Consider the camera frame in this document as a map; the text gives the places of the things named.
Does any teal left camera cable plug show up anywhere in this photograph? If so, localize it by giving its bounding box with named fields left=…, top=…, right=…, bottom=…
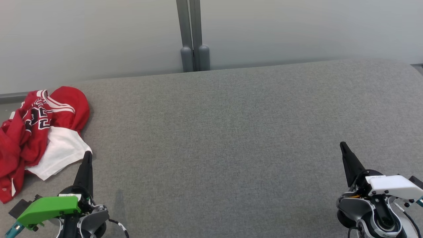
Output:
left=5, top=221, right=24, bottom=238

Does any plain red garment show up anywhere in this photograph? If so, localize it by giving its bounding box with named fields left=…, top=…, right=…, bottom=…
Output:
left=0, top=116, right=50, bottom=204

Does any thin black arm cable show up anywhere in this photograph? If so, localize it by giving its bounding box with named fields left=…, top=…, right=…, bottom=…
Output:
left=395, top=200, right=421, bottom=238
left=107, top=218, right=130, bottom=238

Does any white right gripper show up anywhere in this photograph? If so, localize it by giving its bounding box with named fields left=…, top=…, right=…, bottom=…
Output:
left=340, top=141, right=423, bottom=201

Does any red Bulls 23 jersey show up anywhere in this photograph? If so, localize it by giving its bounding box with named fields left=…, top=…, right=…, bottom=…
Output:
left=9, top=86, right=93, bottom=181

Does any grey fabric sofa cushion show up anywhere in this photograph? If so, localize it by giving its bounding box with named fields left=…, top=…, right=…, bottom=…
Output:
left=0, top=59, right=423, bottom=238

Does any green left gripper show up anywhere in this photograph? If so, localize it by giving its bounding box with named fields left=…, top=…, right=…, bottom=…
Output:
left=17, top=150, right=94, bottom=231

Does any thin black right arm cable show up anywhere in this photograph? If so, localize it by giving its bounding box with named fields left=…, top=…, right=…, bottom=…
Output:
left=395, top=200, right=421, bottom=238

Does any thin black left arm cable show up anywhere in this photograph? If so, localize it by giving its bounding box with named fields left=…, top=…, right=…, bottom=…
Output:
left=107, top=218, right=130, bottom=238

